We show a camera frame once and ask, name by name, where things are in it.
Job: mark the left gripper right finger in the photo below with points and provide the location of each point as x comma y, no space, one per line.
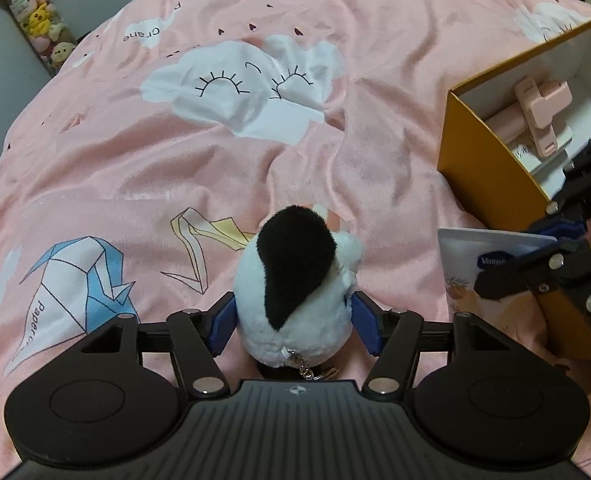
397,339

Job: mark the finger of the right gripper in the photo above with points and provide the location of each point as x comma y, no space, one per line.
502,275
561,227

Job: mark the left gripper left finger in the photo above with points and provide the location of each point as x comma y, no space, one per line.
193,339

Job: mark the white illustrated package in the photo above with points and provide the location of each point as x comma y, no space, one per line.
519,316

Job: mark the white cat plush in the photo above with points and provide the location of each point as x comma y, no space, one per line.
293,289

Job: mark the pink phone holder stick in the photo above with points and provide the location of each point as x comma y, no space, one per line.
533,113

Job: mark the orange cardboard box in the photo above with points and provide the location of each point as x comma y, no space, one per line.
507,187

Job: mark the pink cloud bedspread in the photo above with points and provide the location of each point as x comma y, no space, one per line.
177,127

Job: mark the hanging plush toy organizer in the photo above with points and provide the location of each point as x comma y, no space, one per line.
45,30

